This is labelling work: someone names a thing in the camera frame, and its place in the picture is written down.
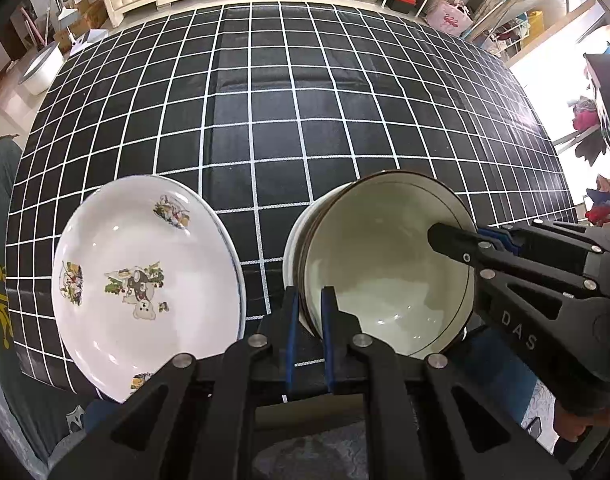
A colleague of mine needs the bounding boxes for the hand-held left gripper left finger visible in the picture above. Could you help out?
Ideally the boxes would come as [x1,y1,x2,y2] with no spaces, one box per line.
[47,286,300,480]

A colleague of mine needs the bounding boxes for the cream bowl with dark rim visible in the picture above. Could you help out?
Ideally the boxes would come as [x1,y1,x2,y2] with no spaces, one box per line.
[297,171,478,361]

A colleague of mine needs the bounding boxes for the white lamp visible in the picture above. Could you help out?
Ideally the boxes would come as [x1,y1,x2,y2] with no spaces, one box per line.
[50,0,83,51]

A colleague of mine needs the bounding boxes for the pink bag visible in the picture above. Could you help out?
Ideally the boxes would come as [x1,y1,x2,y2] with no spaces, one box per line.
[425,0,473,36]

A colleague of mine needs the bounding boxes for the cardboard box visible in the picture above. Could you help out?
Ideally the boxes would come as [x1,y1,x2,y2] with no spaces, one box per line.
[55,0,108,46]

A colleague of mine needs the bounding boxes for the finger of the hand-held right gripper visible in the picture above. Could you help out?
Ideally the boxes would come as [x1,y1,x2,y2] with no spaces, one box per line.
[428,222,610,387]
[477,219,610,301]

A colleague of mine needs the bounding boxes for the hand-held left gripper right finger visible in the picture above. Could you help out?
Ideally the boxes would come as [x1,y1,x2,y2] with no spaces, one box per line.
[321,286,570,480]

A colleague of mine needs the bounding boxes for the white cartoon print plate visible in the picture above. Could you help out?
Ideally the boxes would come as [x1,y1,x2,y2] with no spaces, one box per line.
[51,175,246,405]

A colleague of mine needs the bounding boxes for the white plastic basin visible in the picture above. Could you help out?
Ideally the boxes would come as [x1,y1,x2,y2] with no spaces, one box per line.
[22,42,66,96]

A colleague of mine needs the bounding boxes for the black white checkered tablecloth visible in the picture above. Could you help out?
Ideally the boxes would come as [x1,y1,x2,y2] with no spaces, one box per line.
[5,0,580,396]

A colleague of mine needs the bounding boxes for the person's blue trousers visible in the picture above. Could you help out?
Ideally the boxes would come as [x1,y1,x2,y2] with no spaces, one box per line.
[460,327,540,391]

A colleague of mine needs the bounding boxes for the person's right hand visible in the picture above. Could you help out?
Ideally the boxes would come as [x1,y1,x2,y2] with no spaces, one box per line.
[552,402,610,457]

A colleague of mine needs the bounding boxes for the green chair cover yellow print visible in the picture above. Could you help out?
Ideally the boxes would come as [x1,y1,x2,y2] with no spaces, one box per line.
[0,135,100,466]

